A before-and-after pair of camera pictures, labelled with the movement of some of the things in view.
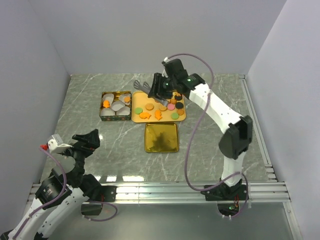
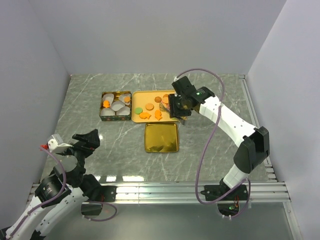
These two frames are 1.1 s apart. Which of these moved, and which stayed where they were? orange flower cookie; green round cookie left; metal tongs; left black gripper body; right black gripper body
Moved: right black gripper body; metal tongs
Stayed: orange flower cookie; green round cookie left; left black gripper body
